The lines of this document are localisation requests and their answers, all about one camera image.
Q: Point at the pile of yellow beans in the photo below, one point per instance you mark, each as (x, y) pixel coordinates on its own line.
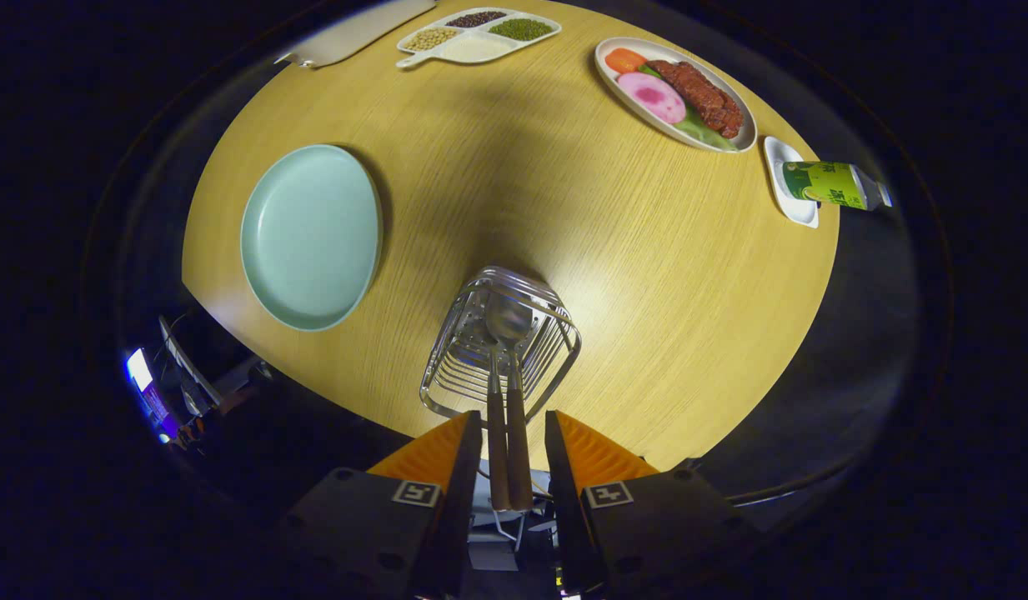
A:
(430, 38)

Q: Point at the pale green plate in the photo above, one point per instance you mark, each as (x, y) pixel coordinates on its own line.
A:
(309, 237)

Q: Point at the pile of dark beans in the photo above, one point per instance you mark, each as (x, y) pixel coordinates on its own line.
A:
(476, 18)

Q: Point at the pile of green beans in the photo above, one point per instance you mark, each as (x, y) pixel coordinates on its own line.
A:
(522, 29)

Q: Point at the white compartment tray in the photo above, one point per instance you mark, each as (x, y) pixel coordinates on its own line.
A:
(476, 48)

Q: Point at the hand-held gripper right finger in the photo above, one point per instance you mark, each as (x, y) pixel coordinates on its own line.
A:
(568, 517)

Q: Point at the orange tomato piece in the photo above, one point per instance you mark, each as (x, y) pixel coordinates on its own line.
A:
(624, 60)

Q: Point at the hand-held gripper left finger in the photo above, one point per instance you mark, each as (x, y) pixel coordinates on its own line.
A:
(459, 500)

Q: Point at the green lettuce leaf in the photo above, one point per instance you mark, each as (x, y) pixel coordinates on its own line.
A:
(704, 133)

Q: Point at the oval food plate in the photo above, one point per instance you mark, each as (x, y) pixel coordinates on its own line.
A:
(630, 108)

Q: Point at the pink round slice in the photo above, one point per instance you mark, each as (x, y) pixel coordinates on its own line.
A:
(651, 96)

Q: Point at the white coaster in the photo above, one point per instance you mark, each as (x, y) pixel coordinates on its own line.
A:
(801, 214)

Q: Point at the lit screen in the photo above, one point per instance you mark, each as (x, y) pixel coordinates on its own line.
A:
(138, 369)

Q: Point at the brown meat slices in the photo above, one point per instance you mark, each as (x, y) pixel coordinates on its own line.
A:
(701, 96)

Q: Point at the green label drink bottle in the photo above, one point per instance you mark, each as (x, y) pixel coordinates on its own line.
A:
(830, 183)

